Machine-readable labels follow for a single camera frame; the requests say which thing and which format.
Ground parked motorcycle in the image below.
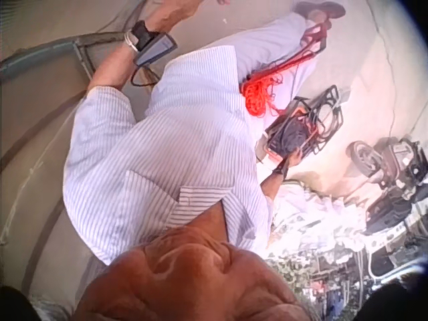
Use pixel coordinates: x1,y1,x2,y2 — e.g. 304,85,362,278
345,136,428,237

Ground white bracelet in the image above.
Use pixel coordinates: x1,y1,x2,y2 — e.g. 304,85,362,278
122,29,140,54

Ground grey metal frame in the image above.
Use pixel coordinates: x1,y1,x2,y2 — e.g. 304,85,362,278
0,31,126,82

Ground black wire frame reel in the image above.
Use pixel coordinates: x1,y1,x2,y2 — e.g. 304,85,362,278
255,84,345,164

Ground orange rope bundle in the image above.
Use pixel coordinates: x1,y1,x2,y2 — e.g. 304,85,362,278
239,20,332,120

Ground black wrist band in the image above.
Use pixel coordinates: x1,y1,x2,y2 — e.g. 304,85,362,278
272,163,290,182
130,19,179,68

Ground person's right hand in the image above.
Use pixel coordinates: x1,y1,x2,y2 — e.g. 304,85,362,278
282,148,304,170

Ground heap of white bags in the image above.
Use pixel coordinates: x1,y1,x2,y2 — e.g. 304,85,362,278
269,180,368,258

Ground person's left hand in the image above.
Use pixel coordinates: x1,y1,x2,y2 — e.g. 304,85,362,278
146,0,203,31

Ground black cable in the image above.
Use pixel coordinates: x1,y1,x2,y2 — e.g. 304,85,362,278
129,62,162,88

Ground person's legs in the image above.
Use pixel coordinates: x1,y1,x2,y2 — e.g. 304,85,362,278
233,0,347,111

